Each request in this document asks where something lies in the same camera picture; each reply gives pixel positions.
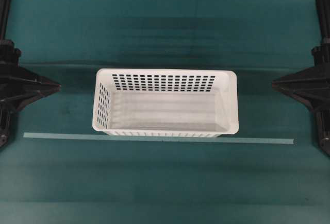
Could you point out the black left frame rail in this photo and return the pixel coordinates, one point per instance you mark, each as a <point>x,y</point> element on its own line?
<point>4,12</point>

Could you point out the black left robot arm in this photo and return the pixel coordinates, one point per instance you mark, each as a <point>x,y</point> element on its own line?
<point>10,56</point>

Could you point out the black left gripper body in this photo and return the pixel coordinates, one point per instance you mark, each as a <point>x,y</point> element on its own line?
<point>19,87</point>

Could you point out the white perforated plastic basket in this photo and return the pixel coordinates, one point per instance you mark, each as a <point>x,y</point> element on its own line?
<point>165,102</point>

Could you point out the light green tape strip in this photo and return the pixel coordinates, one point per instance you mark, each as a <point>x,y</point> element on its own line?
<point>98,137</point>

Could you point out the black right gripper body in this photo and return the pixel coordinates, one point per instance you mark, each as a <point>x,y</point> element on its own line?
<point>311,87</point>

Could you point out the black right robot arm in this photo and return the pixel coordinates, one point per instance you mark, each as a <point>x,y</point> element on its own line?
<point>320,55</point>

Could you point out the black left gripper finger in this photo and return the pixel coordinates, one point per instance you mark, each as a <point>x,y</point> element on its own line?
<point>49,90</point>
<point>46,81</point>

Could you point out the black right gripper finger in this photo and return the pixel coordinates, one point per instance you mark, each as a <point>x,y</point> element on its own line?
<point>284,81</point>
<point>285,91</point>

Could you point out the black right frame rail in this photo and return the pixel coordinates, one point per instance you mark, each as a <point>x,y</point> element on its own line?
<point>323,16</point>

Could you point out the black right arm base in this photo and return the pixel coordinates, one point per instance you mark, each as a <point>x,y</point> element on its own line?
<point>322,122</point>

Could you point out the black frame rail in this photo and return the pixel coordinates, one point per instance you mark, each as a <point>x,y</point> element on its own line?
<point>323,16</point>
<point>4,12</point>

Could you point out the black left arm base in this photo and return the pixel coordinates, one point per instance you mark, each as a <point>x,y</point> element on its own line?
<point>5,126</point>

